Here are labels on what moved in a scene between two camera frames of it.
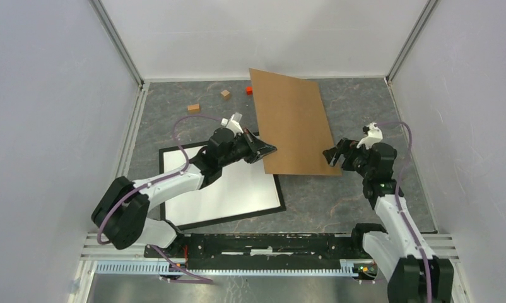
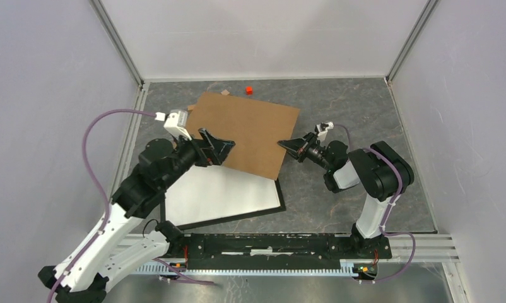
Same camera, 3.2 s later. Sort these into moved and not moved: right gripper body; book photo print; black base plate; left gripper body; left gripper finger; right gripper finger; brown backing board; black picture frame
Moved: brown backing board; right gripper finger; right gripper body; left gripper body; left gripper finger
Not moved: book photo print; black base plate; black picture frame
